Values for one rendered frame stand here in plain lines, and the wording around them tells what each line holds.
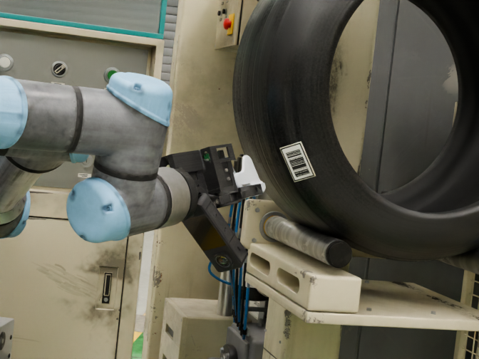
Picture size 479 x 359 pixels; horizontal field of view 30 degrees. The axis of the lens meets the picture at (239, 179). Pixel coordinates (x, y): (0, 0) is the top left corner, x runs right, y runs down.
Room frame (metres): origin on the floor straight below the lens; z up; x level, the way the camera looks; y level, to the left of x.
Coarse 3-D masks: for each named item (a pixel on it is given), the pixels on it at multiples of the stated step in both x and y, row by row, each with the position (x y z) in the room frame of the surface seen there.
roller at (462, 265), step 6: (468, 252) 1.55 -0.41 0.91; (474, 252) 1.53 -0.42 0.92; (444, 258) 1.62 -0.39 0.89; (450, 258) 1.60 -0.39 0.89; (456, 258) 1.58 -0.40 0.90; (462, 258) 1.56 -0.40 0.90; (468, 258) 1.54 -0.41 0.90; (474, 258) 1.52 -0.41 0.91; (450, 264) 1.62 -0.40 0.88; (456, 264) 1.59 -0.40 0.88; (462, 264) 1.56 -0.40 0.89; (468, 264) 1.54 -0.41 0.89; (474, 264) 1.52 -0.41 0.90; (468, 270) 1.55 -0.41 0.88; (474, 270) 1.53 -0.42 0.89
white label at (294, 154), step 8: (296, 144) 1.39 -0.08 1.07; (288, 152) 1.41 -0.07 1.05; (296, 152) 1.40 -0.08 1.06; (304, 152) 1.39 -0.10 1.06; (288, 160) 1.41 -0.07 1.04; (296, 160) 1.40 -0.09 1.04; (304, 160) 1.40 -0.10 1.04; (296, 168) 1.41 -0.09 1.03; (304, 168) 1.40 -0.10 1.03; (312, 168) 1.40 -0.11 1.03; (296, 176) 1.41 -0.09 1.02; (304, 176) 1.41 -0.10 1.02; (312, 176) 1.40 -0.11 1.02
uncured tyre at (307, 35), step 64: (320, 0) 1.39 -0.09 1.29; (448, 0) 1.75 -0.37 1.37; (256, 64) 1.46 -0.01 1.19; (320, 64) 1.39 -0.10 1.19; (256, 128) 1.48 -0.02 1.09; (320, 128) 1.39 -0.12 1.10; (320, 192) 1.41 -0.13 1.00; (448, 192) 1.75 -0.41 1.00; (384, 256) 1.49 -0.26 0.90; (448, 256) 1.51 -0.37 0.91
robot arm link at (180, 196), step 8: (160, 168) 1.11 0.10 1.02; (168, 168) 1.12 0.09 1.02; (160, 176) 1.08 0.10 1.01; (168, 176) 1.09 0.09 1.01; (176, 176) 1.10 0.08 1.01; (168, 184) 1.08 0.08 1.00; (176, 184) 1.09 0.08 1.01; (184, 184) 1.10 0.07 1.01; (176, 192) 1.09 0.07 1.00; (184, 192) 1.10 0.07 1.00; (176, 200) 1.08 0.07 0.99; (184, 200) 1.10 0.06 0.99; (176, 208) 1.09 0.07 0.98; (184, 208) 1.10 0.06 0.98; (176, 216) 1.09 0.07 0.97; (184, 216) 1.11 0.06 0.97; (168, 224) 1.10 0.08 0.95
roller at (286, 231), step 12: (276, 216) 1.74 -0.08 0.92; (264, 228) 1.74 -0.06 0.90; (276, 228) 1.67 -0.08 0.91; (288, 228) 1.62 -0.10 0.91; (300, 228) 1.58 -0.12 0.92; (288, 240) 1.60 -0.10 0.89; (300, 240) 1.54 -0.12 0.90; (312, 240) 1.49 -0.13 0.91; (324, 240) 1.45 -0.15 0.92; (336, 240) 1.43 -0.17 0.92; (312, 252) 1.48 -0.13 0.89; (324, 252) 1.43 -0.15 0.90; (336, 252) 1.42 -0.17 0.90; (348, 252) 1.43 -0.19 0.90; (336, 264) 1.42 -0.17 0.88
